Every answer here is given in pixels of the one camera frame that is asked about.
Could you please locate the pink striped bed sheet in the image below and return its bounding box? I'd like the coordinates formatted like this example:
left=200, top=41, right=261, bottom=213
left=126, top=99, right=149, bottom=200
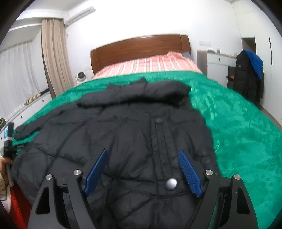
left=91, top=51, right=201, bottom=80

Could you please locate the person's left hand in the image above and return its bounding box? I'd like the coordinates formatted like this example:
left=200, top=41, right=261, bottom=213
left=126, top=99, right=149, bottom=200
left=0, top=157, right=13, bottom=186

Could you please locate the beige curtain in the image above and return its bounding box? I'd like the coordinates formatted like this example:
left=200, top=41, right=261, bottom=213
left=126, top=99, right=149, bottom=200
left=42, top=19, right=74, bottom=97

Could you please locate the hanging black and blue coat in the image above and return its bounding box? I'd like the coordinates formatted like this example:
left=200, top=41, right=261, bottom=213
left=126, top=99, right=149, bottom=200
left=233, top=50, right=264, bottom=107

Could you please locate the brown wooden headboard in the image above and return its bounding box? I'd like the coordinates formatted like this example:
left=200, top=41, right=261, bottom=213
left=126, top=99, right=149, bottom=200
left=90, top=34, right=191, bottom=74

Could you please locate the green bed blanket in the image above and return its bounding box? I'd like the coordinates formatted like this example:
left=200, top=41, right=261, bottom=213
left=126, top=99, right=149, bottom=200
left=24, top=71, right=281, bottom=228

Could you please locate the black puffer jacket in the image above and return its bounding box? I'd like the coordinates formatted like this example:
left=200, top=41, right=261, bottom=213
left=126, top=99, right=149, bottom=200
left=12, top=79, right=218, bottom=228

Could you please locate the braided rope item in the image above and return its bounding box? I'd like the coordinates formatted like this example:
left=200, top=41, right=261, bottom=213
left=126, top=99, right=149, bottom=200
left=24, top=93, right=42, bottom=106

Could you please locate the white air conditioner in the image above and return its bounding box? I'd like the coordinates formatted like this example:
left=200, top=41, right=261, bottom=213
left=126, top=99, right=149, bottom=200
left=64, top=7, right=95, bottom=26

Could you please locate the white sheer curtain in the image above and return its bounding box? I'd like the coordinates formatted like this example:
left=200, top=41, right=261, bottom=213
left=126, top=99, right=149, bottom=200
left=1, top=42, right=40, bottom=120

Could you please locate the red cloth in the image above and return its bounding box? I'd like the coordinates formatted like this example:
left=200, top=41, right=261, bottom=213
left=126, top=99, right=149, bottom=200
left=10, top=185, right=32, bottom=229

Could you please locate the white dresser cabinet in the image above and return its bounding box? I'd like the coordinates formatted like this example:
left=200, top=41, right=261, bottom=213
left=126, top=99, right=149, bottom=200
left=197, top=50, right=236, bottom=87

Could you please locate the white low window cabinet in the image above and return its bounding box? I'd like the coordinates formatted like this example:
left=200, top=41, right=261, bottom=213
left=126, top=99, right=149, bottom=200
left=0, top=91, right=53, bottom=141

